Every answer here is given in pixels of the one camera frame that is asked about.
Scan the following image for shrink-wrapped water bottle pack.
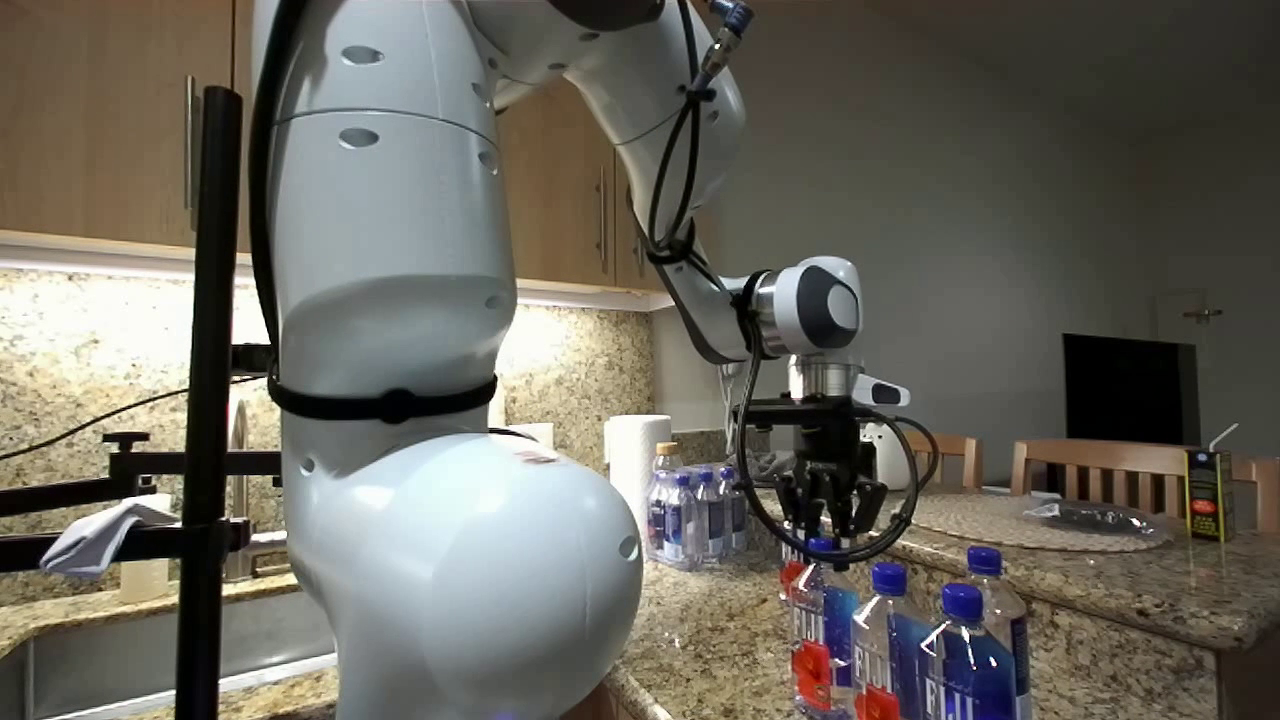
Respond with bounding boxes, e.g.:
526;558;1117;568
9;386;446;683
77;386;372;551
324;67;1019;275
645;460;752;577

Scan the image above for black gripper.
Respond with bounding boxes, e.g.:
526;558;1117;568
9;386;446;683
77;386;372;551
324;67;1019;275
777;422;891;547

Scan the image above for wooden slatted chair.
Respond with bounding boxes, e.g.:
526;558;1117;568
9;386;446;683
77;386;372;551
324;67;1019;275
924;427;986;496
1010;436;1191;530
1233;455;1280;537

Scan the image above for black camera stand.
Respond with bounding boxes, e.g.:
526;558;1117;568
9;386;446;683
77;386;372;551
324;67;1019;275
0;83;293;720

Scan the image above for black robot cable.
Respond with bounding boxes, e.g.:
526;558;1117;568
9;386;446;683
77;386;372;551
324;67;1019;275
244;0;943;572

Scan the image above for wooden wall cabinets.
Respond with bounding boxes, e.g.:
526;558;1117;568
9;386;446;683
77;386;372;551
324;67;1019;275
0;0;671;293

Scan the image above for black flat screen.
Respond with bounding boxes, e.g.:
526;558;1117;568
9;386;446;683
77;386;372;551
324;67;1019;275
1059;333;1202;448

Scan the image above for fiji water bottle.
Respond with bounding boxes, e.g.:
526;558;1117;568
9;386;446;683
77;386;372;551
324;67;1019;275
780;537;862;720
916;582;1024;720
851;560;924;720
964;543;1037;714

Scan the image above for black orange drink carton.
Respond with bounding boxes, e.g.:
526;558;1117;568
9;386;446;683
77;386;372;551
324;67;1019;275
1185;422;1244;547

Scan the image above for white paper towel roll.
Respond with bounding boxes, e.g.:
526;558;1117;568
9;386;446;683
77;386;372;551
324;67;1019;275
605;413;677;533

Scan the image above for white crumpled paper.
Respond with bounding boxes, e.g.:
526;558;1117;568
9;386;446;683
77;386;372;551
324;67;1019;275
38;492;186;582

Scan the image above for small glass dish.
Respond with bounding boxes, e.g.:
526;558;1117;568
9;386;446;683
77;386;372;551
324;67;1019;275
1017;492;1140;542

